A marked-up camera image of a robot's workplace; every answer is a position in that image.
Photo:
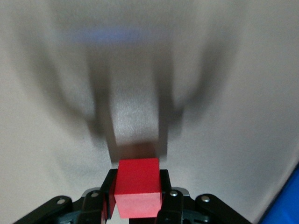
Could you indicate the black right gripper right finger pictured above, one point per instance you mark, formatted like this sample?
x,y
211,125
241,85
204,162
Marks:
x,y
172,205

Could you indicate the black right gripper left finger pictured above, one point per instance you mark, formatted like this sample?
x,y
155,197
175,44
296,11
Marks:
x,y
93,203

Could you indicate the red cube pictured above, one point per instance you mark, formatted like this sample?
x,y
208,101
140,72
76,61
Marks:
x,y
137,184

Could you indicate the blue plastic storage bin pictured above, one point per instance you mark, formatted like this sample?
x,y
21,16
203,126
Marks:
x,y
285,205

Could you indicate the brown table cover mat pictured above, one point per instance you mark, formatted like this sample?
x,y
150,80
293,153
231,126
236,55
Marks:
x,y
233,70

